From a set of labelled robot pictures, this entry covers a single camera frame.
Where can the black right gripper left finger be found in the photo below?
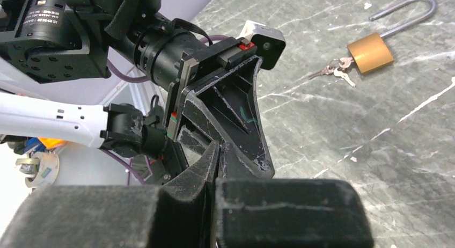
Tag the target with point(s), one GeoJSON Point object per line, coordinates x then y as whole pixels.
{"type": "Point", "coordinates": [179, 213]}

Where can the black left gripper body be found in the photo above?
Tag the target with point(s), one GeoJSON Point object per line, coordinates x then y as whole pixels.
{"type": "Point", "coordinates": [225, 54]}

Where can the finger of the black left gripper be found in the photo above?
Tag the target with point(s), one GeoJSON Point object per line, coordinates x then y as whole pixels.
{"type": "Point", "coordinates": [193, 140]}
{"type": "Point", "coordinates": [223, 106]}

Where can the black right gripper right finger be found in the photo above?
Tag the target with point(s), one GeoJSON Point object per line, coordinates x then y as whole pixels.
{"type": "Point", "coordinates": [261, 212]}

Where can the dark metal key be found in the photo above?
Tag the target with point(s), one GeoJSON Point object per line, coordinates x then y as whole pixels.
{"type": "Point", "coordinates": [327, 70]}

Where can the light metal key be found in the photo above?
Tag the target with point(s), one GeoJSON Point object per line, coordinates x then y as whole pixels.
{"type": "Point", "coordinates": [343, 75]}

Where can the long shackle brass padlock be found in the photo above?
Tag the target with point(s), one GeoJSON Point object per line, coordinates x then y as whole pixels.
{"type": "Point", "coordinates": [371, 53]}

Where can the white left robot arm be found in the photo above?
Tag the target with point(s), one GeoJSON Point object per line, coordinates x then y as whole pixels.
{"type": "Point", "coordinates": [64, 40]}

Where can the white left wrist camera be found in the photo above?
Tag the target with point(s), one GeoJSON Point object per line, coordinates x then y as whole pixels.
{"type": "Point", "coordinates": [270, 42]}

